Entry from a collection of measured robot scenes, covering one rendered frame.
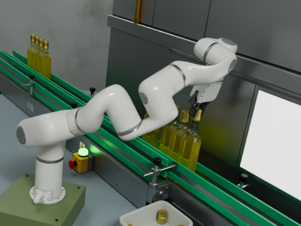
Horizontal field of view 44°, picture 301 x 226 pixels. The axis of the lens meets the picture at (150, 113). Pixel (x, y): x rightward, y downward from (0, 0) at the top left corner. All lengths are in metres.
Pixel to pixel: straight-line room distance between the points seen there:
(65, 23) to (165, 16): 3.07
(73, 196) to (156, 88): 0.59
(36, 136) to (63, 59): 3.64
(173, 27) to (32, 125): 0.79
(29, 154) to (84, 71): 2.92
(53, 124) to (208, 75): 0.48
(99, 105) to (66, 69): 3.75
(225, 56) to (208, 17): 0.40
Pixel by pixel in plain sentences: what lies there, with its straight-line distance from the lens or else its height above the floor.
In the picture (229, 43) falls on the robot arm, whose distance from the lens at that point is 1.28.
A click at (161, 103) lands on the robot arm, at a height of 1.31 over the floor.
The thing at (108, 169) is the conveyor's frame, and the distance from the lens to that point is 1.66.
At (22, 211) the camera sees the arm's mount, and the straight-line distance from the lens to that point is 1.37.
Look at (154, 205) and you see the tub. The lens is 1.44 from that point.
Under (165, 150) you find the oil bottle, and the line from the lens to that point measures 1.53.
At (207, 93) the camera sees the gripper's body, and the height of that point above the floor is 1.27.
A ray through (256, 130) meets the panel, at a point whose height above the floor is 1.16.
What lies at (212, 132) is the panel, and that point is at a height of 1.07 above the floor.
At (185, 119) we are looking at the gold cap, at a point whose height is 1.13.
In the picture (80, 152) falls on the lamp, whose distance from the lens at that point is 1.72.
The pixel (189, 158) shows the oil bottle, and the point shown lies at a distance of 1.45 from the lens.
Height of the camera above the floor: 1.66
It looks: 21 degrees down
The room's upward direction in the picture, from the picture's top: 8 degrees clockwise
